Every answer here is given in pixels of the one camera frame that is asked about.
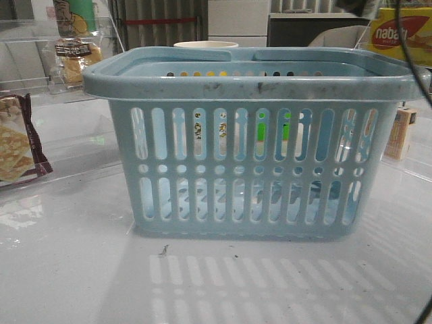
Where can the clear-wrapped bread package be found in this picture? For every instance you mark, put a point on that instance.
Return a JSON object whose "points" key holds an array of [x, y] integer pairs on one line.
{"points": [[74, 55]]}

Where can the light blue plastic basket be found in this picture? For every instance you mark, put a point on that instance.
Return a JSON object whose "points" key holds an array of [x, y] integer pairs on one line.
{"points": [[186, 126]]}

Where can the green cap drink bottle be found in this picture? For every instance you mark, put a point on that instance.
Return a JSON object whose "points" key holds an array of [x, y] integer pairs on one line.
{"points": [[261, 128]]}

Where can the yellow popcorn paper cup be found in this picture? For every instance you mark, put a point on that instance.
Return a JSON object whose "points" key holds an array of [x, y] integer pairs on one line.
{"points": [[206, 44]]}

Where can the white cabinet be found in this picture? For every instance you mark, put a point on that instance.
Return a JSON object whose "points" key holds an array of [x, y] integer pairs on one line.
{"points": [[241, 22]]}

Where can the clear acrylic left shelf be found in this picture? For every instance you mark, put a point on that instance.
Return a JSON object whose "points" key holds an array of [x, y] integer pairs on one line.
{"points": [[29, 65]]}

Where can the beige armchair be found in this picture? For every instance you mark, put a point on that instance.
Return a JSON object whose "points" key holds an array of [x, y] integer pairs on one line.
{"points": [[345, 37]]}

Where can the small beige carton box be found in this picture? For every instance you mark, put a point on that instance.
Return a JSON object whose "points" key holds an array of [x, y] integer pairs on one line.
{"points": [[399, 138]]}

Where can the brown cracker snack bag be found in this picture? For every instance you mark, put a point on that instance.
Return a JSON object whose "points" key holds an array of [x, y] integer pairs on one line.
{"points": [[22, 156]]}

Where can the green cartoon drink bottle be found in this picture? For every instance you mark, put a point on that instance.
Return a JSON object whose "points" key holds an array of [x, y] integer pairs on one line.
{"points": [[74, 17]]}

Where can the yellow Nabati wafer box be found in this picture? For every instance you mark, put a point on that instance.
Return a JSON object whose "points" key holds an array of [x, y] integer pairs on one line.
{"points": [[416, 31]]}

